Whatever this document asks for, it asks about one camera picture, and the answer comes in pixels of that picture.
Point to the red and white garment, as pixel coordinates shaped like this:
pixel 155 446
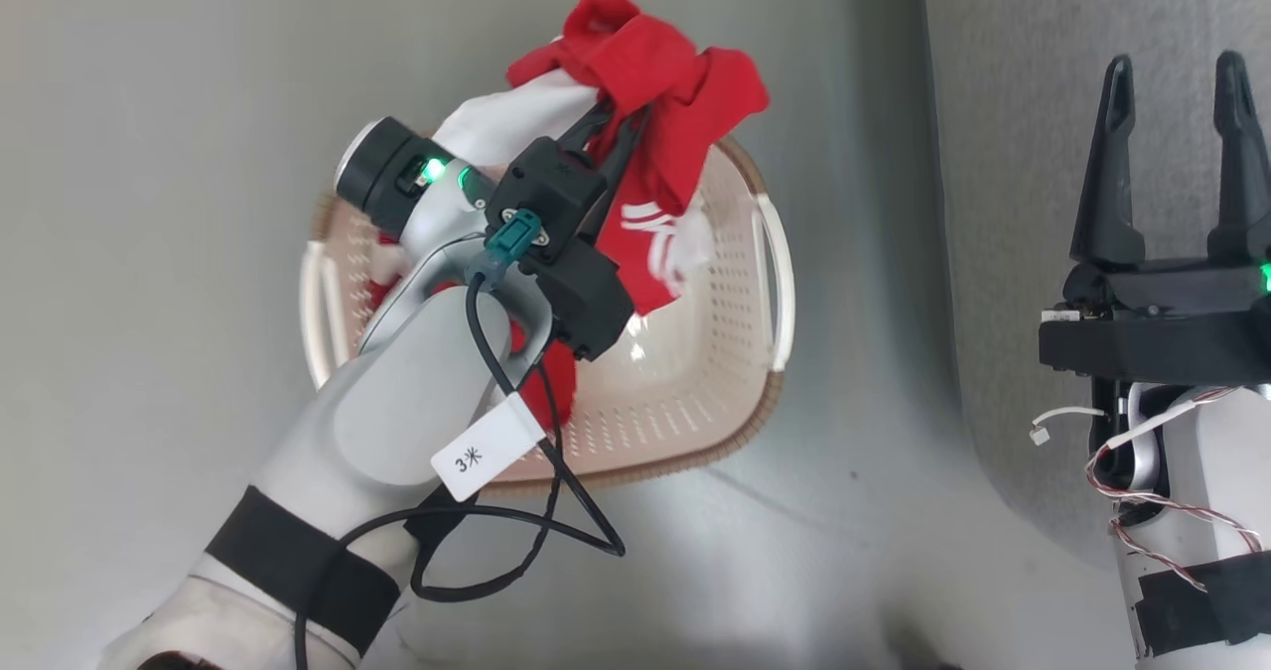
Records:
pixel 655 65

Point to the grey fabric sofa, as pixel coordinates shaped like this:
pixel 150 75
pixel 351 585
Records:
pixel 1003 154

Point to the cream perforated plastic laundry basket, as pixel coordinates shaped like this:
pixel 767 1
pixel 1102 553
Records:
pixel 675 392

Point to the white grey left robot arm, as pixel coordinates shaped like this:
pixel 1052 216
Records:
pixel 397 422

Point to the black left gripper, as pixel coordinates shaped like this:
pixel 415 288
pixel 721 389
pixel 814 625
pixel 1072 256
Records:
pixel 546 194

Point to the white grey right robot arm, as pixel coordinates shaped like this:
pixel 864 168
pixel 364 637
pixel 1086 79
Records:
pixel 1192 471

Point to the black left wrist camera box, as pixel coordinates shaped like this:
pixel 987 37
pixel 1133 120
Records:
pixel 586 298

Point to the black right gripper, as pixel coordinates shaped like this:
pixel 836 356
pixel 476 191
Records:
pixel 1162 333

